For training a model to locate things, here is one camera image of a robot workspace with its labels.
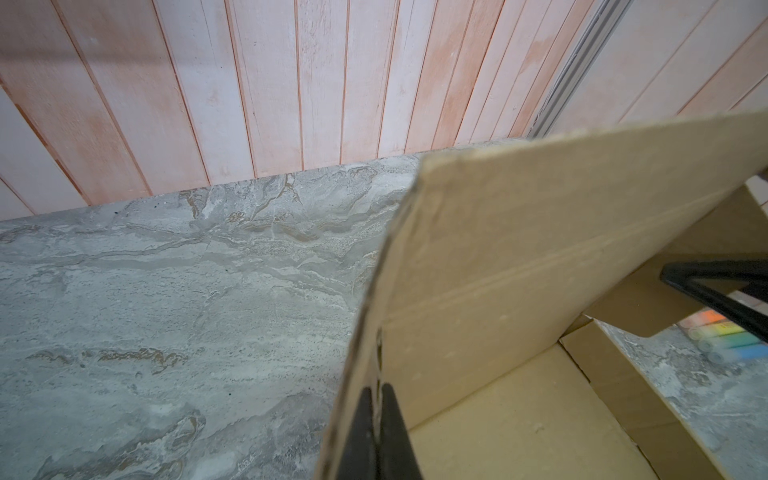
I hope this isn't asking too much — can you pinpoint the brown cardboard box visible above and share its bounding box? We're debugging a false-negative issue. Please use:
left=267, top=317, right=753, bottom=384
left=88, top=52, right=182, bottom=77
left=314, top=111, right=767, bottom=479

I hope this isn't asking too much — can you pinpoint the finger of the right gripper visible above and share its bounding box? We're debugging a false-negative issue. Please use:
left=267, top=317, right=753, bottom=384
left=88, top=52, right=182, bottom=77
left=660, top=260, right=767, bottom=342

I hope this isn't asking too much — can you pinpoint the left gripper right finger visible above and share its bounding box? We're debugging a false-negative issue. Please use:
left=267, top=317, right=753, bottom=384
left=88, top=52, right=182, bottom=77
left=379, top=383, right=423, bottom=480

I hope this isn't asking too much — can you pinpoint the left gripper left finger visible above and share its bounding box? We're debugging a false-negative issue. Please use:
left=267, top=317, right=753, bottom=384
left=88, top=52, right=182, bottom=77
left=336, top=387, right=378, bottom=480

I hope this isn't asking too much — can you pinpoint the pack of coloured markers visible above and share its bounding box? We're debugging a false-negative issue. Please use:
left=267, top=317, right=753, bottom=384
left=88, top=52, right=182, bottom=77
left=677, top=308, right=767, bottom=365

